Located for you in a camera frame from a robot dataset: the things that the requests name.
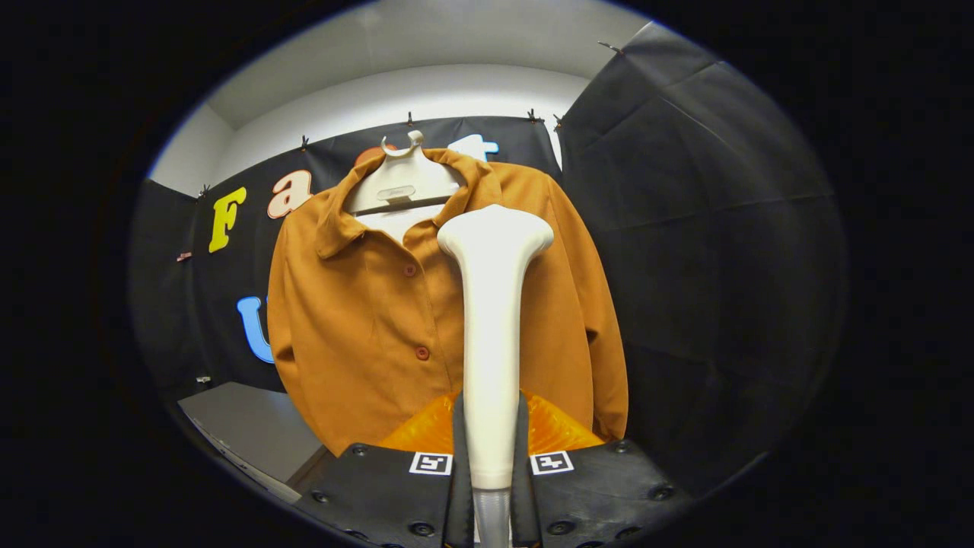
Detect white garment steamer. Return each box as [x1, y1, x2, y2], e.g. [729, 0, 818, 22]
[437, 204, 555, 548]

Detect grey cabinet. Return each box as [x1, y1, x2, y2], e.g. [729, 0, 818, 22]
[177, 381, 336, 503]

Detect white clothes hanger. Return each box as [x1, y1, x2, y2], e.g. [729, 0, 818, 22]
[344, 129, 466, 215]

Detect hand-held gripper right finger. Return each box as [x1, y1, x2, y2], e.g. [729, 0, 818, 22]
[511, 390, 693, 548]

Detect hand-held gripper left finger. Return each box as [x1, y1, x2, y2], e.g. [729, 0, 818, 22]
[293, 390, 474, 548]

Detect orange button shirt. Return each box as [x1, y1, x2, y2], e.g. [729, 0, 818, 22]
[266, 148, 629, 457]

